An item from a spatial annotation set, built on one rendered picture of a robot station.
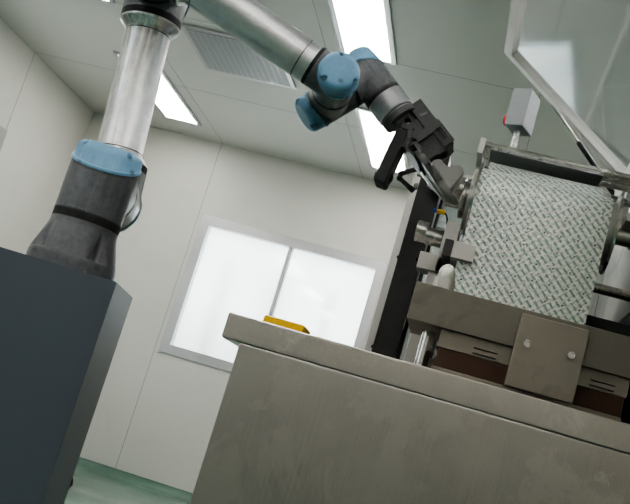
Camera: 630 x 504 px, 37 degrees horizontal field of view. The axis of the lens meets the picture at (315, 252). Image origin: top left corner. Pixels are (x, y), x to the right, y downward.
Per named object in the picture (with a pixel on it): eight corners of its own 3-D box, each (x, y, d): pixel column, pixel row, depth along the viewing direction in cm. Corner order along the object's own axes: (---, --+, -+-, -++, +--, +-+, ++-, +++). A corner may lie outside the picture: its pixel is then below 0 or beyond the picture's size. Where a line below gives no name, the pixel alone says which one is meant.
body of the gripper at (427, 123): (456, 141, 173) (419, 93, 176) (418, 168, 173) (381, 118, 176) (456, 155, 181) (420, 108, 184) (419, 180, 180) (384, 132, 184)
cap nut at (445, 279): (431, 290, 149) (438, 264, 150) (453, 296, 148) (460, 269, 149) (430, 286, 145) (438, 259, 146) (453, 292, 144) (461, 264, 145)
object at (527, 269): (442, 315, 162) (469, 215, 166) (578, 351, 158) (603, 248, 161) (442, 314, 162) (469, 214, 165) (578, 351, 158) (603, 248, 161)
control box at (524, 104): (506, 135, 236) (516, 99, 238) (531, 137, 233) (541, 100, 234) (497, 123, 231) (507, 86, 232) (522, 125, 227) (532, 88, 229)
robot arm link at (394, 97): (367, 102, 177) (371, 117, 185) (381, 120, 176) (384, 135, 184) (400, 79, 177) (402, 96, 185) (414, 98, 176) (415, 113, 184)
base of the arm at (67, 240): (13, 252, 149) (34, 194, 151) (35, 266, 164) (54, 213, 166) (104, 279, 149) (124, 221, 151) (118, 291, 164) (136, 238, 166)
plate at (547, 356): (503, 385, 139) (521, 314, 141) (570, 404, 137) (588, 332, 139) (504, 384, 136) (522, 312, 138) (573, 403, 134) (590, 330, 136)
